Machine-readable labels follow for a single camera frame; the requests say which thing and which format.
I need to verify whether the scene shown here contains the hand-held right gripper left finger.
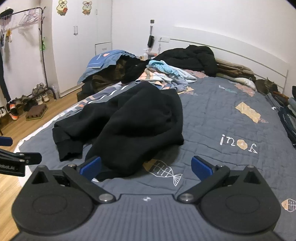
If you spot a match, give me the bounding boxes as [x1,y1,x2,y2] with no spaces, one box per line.
[28,156,116,205]

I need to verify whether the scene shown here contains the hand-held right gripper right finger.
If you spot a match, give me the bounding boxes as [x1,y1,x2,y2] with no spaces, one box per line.
[178,156,269,205]

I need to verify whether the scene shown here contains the black sweatshirt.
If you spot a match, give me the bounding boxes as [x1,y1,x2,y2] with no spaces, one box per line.
[52,82,184,182]

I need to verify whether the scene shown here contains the stack of folded clothes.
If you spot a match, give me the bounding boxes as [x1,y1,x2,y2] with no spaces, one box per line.
[265,86,296,149]

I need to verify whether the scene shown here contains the black clothes rack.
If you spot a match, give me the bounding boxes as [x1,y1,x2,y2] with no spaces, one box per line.
[0,7,59,100]

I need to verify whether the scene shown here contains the row of shoes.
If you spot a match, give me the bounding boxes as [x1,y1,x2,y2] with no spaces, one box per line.
[0,82,50,121]

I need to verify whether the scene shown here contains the brown perforated block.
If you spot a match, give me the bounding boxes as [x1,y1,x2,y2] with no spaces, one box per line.
[25,104,48,121]

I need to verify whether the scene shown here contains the grey printed bed quilt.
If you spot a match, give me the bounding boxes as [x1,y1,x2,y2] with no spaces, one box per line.
[14,70,296,223]

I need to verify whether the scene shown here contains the hanging dark jeans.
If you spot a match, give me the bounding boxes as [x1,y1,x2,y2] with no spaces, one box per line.
[0,49,11,102]

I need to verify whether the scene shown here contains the black storage box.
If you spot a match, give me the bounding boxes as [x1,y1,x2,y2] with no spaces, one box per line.
[77,85,93,102]

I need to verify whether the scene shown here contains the dark brown coat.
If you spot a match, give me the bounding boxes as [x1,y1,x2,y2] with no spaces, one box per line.
[91,61,126,93]

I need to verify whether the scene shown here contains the white folded cloth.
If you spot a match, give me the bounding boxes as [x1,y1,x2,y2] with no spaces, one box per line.
[228,76,257,91]

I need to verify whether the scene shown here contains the pastel patterned garments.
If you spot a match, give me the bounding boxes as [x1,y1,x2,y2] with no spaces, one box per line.
[135,68,198,92]

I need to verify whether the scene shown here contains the brown folded blanket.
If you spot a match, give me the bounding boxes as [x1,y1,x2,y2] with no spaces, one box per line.
[215,58,256,80]

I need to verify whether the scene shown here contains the tabby cat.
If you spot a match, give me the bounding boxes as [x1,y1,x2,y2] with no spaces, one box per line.
[254,77,279,94]

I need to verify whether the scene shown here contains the black crumpled garment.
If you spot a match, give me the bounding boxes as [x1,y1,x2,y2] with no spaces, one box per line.
[120,57,151,84]

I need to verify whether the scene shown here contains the white wardrobe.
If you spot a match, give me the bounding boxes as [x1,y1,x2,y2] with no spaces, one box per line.
[51,0,114,98]

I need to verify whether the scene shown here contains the blue printed blanket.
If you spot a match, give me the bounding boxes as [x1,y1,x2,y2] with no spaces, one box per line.
[77,49,137,85]

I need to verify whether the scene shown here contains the turquoise striped garment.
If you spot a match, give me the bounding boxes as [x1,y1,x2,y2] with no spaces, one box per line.
[148,60,183,78]

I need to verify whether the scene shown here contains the black puffer jacket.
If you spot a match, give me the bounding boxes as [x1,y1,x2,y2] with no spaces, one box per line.
[154,44,218,77]

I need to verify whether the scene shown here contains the bunch of pink hangers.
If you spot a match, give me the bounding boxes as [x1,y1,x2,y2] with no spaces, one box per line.
[18,9,41,27]

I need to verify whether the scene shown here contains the white headboard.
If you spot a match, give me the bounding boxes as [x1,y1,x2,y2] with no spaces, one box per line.
[170,26,289,98]

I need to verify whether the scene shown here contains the black hat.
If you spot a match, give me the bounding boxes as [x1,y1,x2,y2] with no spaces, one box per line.
[0,7,14,18]

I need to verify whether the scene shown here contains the mouse sticker with red card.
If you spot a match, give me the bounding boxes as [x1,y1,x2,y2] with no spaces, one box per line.
[57,0,68,16]

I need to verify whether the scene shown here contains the mouse sticker with bow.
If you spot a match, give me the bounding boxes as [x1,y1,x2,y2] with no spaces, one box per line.
[82,1,93,15]

